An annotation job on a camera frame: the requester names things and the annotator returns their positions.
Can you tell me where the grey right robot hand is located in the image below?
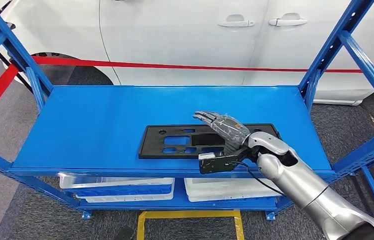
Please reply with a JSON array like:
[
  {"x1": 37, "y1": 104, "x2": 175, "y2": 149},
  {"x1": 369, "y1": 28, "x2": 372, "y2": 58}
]
[{"x1": 192, "y1": 111, "x2": 251, "y2": 156}]

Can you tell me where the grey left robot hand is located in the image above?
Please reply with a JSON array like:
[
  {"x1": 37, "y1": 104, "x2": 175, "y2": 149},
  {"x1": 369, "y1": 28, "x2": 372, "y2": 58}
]
[{"x1": 115, "y1": 225, "x2": 136, "y2": 240}]

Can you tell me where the black plastic plate frame part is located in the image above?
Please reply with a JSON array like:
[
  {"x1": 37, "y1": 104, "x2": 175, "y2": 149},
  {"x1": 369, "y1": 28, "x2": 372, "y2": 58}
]
[{"x1": 137, "y1": 123, "x2": 281, "y2": 160}]

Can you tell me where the blue metal shelf rack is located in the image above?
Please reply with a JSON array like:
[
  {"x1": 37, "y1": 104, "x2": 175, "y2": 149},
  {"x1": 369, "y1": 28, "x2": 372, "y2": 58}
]
[{"x1": 0, "y1": 0, "x2": 374, "y2": 221}]

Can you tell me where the white plastic bin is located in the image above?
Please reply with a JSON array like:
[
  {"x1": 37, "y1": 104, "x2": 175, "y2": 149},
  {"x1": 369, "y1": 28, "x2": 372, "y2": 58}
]
[
  {"x1": 84, "y1": 191, "x2": 175, "y2": 204},
  {"x1": 186, "y1": 192, "x2": 281, "y2": 203},
  {"x1": 183, "y1": 177, "x2": 282, "y2": 196},
  {"x1": 57, "y1": 172, "x2": 176, "y2": 191}
]

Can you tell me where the white car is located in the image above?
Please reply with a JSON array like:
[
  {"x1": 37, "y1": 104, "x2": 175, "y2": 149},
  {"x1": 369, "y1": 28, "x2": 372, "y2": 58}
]
[{"x1": 0, "y1": 0, "x2": 374, "y2": 107}]

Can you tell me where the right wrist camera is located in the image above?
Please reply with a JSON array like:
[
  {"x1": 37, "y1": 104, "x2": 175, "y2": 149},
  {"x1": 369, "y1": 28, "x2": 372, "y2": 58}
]
[{"x1": 198, "y1": 147, "x2": 251, "y2": 175}]

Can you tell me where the black camera cable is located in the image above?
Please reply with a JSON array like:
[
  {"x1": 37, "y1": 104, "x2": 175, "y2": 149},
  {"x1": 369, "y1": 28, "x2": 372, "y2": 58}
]
[{"x1": 235, "y1": 160, "x2": 287, "y2": 197}]

